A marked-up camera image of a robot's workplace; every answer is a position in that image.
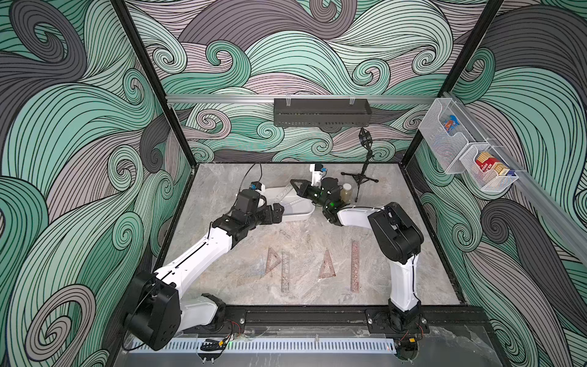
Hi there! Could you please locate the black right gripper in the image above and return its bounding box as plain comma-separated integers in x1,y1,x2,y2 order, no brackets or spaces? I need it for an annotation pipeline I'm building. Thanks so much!
297,176,333,210

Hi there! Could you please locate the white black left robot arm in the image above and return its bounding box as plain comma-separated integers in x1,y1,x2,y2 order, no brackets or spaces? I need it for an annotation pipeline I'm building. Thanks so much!
123,203,284,351

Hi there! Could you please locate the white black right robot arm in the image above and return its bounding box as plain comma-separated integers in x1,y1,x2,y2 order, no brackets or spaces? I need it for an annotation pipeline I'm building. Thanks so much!
290,177,423,332

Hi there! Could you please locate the white plastic storage box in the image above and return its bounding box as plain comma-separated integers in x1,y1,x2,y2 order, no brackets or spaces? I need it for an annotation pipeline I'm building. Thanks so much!
263,184,315,223

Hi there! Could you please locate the pink straight ruler left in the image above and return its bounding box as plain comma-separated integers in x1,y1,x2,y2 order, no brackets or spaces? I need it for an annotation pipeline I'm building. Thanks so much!
281,251,290,294

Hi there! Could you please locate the pink straight ruler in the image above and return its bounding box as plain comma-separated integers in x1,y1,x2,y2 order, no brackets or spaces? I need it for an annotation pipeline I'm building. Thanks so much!
350,240,360,293
281,251,290,294

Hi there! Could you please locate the clear jar with liquid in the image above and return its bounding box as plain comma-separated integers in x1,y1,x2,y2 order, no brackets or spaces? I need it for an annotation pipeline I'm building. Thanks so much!
340,183,353,203

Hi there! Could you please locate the pink triangle ruler left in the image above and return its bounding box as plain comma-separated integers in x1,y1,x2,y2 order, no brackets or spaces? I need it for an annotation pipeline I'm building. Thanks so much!
265,247,282,275

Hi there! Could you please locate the pink triangle ruler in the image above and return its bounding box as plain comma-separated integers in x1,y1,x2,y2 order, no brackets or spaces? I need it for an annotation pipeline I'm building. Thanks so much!
318,249,336,279
265,247,282,275

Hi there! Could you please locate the pink triangle ruler right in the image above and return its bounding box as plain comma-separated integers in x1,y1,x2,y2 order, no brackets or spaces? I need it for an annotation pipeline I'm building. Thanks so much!
318,249,336,279

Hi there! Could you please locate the black tripod stand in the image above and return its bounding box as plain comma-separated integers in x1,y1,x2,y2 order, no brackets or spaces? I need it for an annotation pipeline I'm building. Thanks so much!
340,127,380,203

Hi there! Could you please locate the pink straight ruler right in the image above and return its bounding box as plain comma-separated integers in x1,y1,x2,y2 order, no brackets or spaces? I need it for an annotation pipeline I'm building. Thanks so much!
350,240,360,293

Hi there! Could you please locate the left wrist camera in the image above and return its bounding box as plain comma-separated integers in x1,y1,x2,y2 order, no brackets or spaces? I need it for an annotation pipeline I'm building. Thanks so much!
233,181,267,214

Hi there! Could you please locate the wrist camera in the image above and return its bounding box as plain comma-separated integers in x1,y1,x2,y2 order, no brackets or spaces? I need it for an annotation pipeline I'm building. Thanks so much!
310,164,327,187
233,181,267,214

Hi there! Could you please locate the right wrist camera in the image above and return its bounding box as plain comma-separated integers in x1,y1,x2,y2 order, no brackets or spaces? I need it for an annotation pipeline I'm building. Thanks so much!
310,164,327,187

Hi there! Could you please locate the black wall shelf tray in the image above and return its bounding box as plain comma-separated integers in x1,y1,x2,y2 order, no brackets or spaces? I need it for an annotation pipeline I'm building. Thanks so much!
273,99,372,129

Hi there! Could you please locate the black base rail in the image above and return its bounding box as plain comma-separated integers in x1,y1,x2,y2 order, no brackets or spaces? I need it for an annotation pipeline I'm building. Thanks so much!
125,304,487,335

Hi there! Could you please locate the aluminium rail back wall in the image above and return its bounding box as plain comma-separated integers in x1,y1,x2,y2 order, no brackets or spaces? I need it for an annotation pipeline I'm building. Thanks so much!
166,94,436,105

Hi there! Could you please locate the aluminium rail wall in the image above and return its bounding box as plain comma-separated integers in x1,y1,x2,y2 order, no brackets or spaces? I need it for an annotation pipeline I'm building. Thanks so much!
443,92,586,265
166,94,436,105

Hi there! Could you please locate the white slotted cable duct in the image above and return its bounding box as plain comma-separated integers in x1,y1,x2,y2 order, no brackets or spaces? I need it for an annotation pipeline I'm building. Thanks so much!
133,336,397,355

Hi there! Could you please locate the clear wall bin upper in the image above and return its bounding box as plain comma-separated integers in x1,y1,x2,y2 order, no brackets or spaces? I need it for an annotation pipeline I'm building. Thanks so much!
419,98,475,174

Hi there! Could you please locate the clear wall bin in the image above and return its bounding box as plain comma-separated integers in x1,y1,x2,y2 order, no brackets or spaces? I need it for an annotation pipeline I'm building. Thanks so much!
460,143,518,194
419,98,475,174

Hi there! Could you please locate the clear wall bin lower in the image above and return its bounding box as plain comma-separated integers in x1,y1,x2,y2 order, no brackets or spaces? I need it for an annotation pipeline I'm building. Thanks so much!
460,143,518,194

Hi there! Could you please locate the black corner frame post left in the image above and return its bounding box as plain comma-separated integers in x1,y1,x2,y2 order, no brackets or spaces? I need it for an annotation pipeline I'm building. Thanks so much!
111,0,198,171

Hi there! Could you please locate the black corner frame post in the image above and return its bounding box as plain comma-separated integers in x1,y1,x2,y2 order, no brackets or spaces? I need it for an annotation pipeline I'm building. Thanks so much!
401,0,505,165
111,0,198,171

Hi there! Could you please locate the black corner frame post right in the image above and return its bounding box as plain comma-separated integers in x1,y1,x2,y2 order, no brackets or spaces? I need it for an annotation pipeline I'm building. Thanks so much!
401,0,505,165

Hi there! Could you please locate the aluminium rail right wall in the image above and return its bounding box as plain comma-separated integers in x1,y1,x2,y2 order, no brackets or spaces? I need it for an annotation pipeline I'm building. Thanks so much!
443,92,586,265

